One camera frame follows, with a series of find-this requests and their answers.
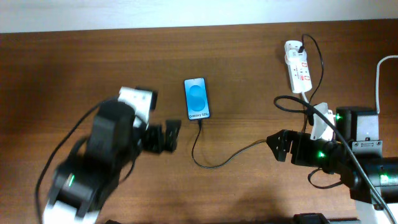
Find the black charger cable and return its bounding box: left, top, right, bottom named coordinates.
left=191, top=34, right=324, bottom=170

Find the white power strip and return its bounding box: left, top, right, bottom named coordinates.
left=284, top=40, right=312, bottom=94

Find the white power strip cord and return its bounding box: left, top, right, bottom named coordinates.
left=300, top=55, right=398, bottom=114

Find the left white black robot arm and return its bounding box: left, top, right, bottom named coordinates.
left=37, top=87, right=182, bottom=223

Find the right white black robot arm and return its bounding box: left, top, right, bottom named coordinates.
left=266, top=103, right=397, bottom=223

